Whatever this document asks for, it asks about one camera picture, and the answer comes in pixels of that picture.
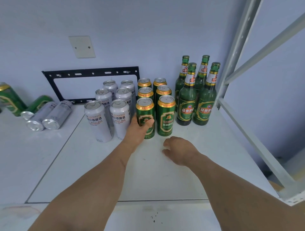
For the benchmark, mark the pile of silver beer cans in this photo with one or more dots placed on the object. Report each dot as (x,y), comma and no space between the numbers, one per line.
(57,116)

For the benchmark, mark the cluster of green beer cans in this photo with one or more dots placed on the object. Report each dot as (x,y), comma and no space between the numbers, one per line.
(10,100)

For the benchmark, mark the black metal wall bracket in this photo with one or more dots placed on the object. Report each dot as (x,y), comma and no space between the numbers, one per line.
(90,71)

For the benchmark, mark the person's left hand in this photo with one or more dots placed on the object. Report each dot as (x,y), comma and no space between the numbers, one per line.
(137,133)

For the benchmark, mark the person's right hand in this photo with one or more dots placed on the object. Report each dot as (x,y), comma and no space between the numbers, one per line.
(183,152)

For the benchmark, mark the white metal shelf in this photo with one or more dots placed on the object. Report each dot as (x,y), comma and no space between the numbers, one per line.
(166,176)

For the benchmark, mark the white blank wall plate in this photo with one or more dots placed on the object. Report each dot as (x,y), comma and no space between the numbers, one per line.
(82,46)

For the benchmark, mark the open brown cardboard box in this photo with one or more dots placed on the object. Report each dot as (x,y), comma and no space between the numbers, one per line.
(275,185)

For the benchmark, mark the person's right forearm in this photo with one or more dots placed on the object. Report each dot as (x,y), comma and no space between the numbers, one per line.
(238,197)

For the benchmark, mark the person's left forearm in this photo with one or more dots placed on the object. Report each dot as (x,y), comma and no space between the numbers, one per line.
(90,190)

